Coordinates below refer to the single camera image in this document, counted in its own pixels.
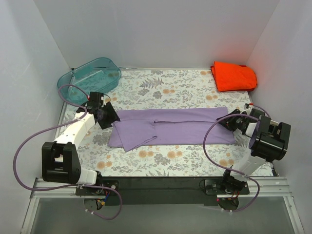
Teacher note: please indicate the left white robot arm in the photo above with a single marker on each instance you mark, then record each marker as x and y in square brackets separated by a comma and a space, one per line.
[60, 162]

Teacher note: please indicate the aluminium frame rail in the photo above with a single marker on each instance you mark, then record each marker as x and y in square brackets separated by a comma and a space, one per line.
[269, 186]

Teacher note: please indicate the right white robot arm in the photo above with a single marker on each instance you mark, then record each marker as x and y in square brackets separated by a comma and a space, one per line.
[268, 142]

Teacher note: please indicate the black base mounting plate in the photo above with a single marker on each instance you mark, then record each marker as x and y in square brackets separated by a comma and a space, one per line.
[161, 192]

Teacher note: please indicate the floral patterned table mat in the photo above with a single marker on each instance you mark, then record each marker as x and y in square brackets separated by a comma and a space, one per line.
[165, 89]

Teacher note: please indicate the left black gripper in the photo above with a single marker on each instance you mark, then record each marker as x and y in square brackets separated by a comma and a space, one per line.
[105, 116]

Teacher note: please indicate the folded orange t shirt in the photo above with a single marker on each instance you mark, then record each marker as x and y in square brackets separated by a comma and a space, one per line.
[231, 77]

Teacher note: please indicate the teal transparent plastic bin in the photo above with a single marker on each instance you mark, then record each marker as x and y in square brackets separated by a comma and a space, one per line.
[99, 75]

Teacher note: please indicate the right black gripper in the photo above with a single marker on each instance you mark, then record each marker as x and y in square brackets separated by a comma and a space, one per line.
[230, 121]

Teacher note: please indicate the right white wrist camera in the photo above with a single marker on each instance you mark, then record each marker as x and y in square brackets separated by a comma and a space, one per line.
[247, 109]

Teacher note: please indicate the purple t shirt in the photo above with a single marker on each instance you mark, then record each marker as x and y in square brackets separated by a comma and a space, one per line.
[163, 127]

